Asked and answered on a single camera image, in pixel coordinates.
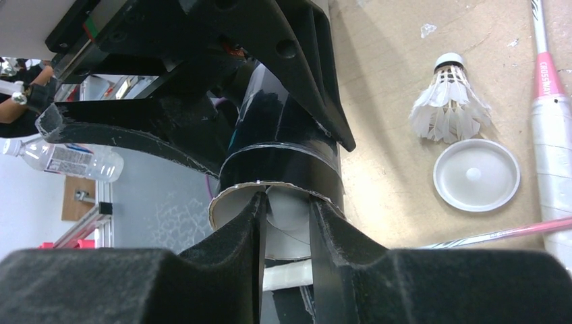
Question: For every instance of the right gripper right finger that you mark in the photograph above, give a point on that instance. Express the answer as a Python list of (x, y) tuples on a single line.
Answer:
[(357, 280)]

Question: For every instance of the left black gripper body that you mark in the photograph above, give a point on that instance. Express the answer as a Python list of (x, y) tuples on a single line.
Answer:
[(194, 45)]

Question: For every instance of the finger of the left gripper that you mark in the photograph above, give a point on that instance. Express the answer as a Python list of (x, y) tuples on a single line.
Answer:
[(192, 132), (293, 40)]

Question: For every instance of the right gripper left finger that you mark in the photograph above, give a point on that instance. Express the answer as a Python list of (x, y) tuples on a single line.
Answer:
[(218, 280)]

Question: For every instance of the black shuttlecock tube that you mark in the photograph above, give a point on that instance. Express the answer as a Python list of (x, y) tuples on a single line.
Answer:
[(275, 143)]

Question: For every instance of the white shuttlecock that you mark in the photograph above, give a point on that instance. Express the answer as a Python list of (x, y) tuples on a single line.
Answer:
[(449, 109), (288, 233)]

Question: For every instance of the pink white badminton racket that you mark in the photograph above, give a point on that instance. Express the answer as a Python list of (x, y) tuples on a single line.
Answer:
[(297, 274)]

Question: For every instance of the pink badminton racket left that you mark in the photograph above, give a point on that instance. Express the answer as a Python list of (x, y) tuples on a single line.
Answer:
[(551, 129)]

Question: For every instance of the clear plastic water bottle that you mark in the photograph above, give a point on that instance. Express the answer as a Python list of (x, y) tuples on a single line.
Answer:
[(75, 160)]

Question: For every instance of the clear plastic tube lid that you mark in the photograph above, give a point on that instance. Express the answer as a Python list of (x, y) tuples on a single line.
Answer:
[(476, 175)]

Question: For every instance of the white shuttlecock beside lid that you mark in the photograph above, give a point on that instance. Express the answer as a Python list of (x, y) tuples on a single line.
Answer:
[(449, 109)]

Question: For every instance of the aluminium frame rail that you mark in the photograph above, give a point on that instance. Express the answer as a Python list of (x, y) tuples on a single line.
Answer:
[(88, 205)]

